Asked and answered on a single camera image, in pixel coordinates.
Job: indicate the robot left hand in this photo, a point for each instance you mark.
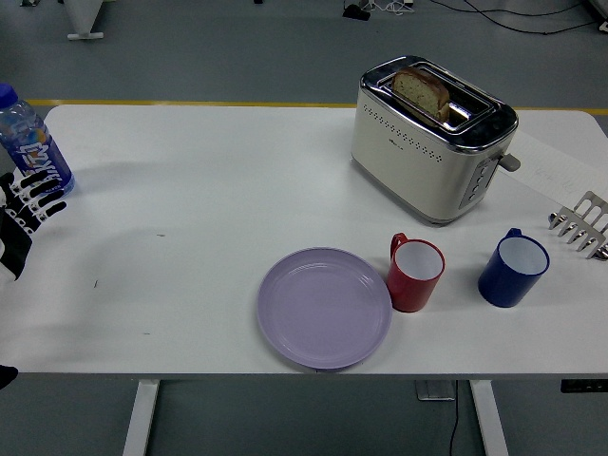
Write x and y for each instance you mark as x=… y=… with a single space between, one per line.
x=14 y=242

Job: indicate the purple plate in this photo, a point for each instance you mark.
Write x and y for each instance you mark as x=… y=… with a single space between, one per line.
x=325 y=309

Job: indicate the blue drink bottle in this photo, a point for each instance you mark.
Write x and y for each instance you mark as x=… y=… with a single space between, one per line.
x=33 y=142

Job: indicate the white table leg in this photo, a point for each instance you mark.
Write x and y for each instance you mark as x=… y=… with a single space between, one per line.
x=489 y=418
x=140 y=418

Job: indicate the white stand base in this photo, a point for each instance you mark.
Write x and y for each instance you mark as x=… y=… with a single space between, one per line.
x=83 y=19

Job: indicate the red mug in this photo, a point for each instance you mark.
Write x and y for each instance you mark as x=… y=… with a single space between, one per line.
x=408 y=292

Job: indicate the cream and chrome toaster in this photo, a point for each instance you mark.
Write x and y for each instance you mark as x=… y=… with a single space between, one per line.
x=404 y=161

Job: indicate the black floor object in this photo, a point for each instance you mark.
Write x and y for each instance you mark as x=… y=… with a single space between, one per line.
x=356 y=13

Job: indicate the bread slice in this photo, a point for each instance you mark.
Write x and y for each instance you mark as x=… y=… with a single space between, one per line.
x=420 y=92

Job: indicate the grey box under table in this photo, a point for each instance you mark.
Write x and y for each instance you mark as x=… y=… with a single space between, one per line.
x=434 y=390

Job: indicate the blue mug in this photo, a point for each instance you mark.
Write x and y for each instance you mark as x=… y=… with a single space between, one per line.
x=503 y=287

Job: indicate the white paper sheet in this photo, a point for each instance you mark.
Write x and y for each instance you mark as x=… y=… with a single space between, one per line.
x=556 y=166

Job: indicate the metal toast rack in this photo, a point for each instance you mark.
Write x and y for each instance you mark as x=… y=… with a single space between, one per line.
x=586 y=223

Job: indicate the black table control panel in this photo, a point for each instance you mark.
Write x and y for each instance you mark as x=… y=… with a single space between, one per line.
x=584 y=385

